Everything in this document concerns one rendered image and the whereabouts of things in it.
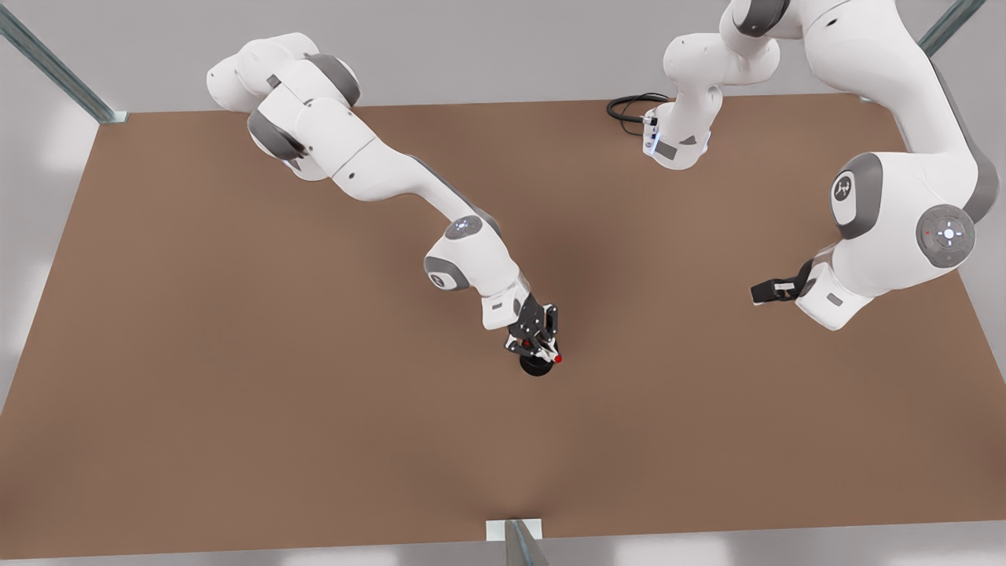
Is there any silver frame post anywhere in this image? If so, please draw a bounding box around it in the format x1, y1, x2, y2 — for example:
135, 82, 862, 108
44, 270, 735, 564
485, 518, 553, 566
916, 0, 988, 57
0, 4, 129, 126

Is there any black cable loop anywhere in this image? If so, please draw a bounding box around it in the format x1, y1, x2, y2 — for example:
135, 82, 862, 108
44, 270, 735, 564
606, 93, 670, 139

